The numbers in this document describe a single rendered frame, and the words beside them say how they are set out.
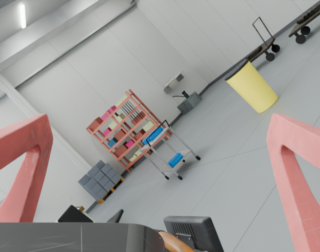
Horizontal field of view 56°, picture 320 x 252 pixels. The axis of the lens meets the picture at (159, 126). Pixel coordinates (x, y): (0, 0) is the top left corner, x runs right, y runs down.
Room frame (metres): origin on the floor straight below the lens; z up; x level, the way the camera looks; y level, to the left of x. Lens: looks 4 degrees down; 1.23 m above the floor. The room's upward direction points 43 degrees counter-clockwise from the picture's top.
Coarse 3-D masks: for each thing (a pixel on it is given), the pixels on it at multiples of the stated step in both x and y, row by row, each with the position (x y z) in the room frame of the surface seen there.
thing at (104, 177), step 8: (96, 168) 10.21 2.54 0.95; (104, 168) 10.30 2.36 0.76; (112, 168) 10.39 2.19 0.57; (88, 176) 10.40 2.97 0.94; (96, 176) 10.13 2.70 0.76; (104, 176) 10.22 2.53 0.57; (112, 176) 10.30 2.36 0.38; (120, 176) 10.39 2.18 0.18; (80, 184) 10.50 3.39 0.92; (88, 184) 9.97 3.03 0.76; (96, 184) 10.05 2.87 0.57; (104, 184) 10.14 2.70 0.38; (112, 184) 10.22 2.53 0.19; (88, 192) 10.51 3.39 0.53; (96, 192) 9.97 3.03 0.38; (104, 192) 10.05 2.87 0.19; (96, 200) 10.57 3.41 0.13
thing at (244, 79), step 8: (240, 64) 4.58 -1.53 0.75; (248, 64) 4.42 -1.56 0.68; (232, 72) 4.53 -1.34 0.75; (240, 72) 4.39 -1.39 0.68; (248, 72) 4.39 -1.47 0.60; (256, 72) 4.45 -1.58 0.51; (232, 80) 4.49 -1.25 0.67; (240, 80) 4.42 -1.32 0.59; (248, 80) 4.39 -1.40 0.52; (256, 80) 4.40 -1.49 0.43; (264, 80) 4.48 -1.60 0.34; (240, 88) 4.49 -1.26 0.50; (248, 88) 4.43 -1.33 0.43; (256, 88) 4.40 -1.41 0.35; (264, 88) 4.41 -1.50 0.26; (248, 96) 4.49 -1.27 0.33; (256, 96) 4.43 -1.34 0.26; (264, 96) 4.41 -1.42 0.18; (272, 96) 4.43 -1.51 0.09; (256, 104) 4.49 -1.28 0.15; (264, 104) 4.43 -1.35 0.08; (272, 104) 4.42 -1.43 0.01
